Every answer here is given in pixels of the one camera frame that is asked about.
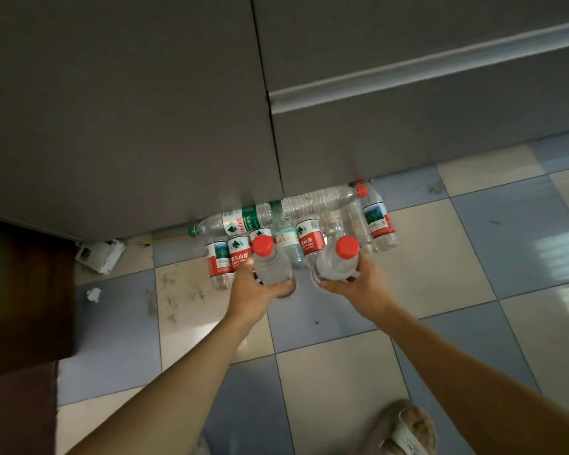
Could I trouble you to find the person's right hand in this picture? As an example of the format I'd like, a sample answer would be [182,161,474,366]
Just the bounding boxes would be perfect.
[318,253,399,323]

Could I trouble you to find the person's left hand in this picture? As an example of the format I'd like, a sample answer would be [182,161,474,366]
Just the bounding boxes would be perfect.
[225,258,297,327]

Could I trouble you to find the pile of bottles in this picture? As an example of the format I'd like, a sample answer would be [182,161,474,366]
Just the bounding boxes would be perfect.
[204,178,401,291]

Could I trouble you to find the green-cap water bottle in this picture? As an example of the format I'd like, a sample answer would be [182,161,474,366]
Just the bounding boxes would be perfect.
[188,203,274,238]

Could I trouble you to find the red-capped bottle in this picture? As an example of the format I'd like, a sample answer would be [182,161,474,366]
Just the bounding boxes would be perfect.
[271,184,369,221]

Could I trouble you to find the person's left forearm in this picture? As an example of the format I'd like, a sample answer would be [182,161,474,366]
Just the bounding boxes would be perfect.
[66,312,266,455]

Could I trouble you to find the person's right forearm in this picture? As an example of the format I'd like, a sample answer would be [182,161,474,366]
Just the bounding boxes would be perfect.
[377,298,569,455]

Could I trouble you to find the person's right foot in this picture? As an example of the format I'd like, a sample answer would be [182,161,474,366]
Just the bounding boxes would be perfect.
[384,407,437,455]

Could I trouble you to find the grey base cabinet door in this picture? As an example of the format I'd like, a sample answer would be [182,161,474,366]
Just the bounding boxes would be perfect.
[0,0,285,242]

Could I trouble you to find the thin yellow stick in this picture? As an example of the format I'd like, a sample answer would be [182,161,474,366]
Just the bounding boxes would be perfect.
[140,234,190,246]

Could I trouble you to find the white sandal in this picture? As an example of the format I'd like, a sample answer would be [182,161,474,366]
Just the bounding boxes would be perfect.
[360,399,438,455]

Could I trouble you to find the white torn cardboard box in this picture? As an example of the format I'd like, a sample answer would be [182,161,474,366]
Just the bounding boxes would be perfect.
[75,239,126,276]

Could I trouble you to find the grey drawer front with handle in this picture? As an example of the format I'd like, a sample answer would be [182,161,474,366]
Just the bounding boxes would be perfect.
[267,18,569,197]

